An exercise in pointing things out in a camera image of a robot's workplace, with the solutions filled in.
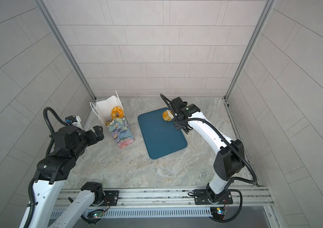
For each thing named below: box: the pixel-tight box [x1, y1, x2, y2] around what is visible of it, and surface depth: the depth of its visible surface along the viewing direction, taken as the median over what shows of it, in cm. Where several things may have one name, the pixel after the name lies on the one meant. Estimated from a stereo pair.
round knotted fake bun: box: [162, 109, 173, 122], surface depth 103 cm
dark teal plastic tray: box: [137, 108, 188, 160], surface depth 95 cm
